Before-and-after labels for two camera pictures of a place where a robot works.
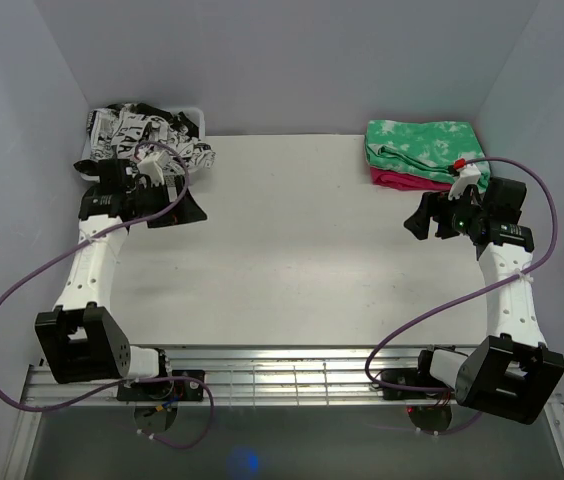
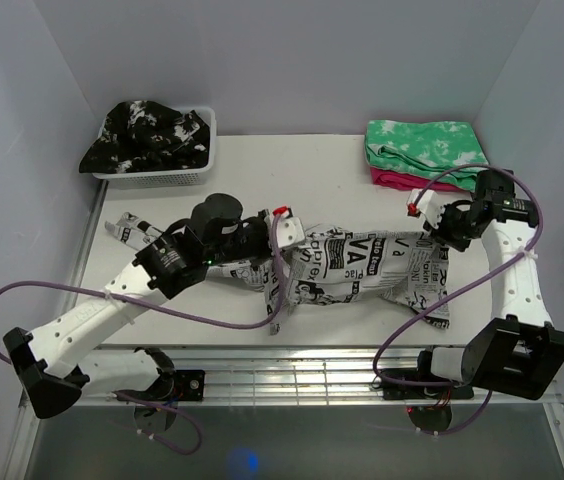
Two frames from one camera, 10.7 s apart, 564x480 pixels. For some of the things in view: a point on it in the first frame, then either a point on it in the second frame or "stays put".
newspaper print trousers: [120, 130] to [325, 265]
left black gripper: [187, 211] to [258, 222]
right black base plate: [413, 377] stays put
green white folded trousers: [437, 150] stays put
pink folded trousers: [403, 181] stays put
